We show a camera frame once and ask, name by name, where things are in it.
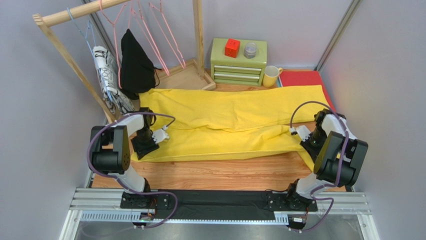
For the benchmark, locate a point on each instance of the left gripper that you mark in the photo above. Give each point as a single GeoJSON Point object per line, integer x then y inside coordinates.
{"type": "Point", "coordinates": [141, 150]}

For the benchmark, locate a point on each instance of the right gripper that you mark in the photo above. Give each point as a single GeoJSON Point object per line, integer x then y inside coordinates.
{"type": "Point", "coordinates": [310, 147]}

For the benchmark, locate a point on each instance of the yellow trousers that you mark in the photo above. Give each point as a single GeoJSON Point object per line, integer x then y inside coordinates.
{"type": "Point", "coordinates": [215, 126]}

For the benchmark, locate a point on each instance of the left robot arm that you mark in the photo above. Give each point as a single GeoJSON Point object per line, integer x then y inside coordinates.
{"type": "Point", "coordinates": [110, 155]}

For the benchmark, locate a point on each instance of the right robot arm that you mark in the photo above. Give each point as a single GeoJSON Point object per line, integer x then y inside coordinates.
{"type": "Point", "coordinates": [337, 157]}

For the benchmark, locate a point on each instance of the white patterned garment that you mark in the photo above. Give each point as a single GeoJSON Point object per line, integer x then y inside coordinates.
{"type": "Point", "coordinates": [122, 103]}

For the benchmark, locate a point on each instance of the red folder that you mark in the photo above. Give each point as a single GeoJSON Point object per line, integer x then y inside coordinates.
{"type": "Point", "coordinates": [290, 78]}

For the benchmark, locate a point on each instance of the black garment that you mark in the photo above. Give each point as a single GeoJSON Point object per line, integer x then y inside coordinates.
{"type": "Point", "coordinates": [137, 73]}

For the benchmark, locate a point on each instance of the black base cloth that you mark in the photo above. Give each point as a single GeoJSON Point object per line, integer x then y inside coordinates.
{"type": "Point", "coordinates": [234, 205]}

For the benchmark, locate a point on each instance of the yellow mug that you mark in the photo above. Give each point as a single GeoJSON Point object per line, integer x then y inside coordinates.
{"type": "Point", "coordinates": [271, 74]}

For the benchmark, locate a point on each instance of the wooden clothes rack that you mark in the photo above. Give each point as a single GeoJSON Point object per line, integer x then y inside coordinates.
{"type": "Point", "coordinates": [191, 77]}

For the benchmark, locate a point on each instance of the green mini drawer chest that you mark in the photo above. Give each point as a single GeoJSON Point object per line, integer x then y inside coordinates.
{"type": "Point", "coordinates": [240, 70]}

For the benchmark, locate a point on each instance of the red cube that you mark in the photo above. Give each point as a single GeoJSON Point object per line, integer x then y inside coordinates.
{"type": "Point", "coordinates": [232, 48]}

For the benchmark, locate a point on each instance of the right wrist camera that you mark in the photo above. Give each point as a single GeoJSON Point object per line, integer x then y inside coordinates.
{"type": "Point", "coordinates": [302, 131]}

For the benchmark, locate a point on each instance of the aluminium base frame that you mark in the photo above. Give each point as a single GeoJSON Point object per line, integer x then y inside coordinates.
{"type": "Point", "coordinates": [103, 205]}

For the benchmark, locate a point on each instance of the blue wire hanger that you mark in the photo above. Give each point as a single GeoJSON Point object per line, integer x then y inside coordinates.
{"type": "Point", "coordinates": [87, 40]}

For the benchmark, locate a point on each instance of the pink wire hanger right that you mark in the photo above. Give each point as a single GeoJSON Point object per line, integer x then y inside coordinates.
{"type": "Point", "coordinates": [162, 22]}

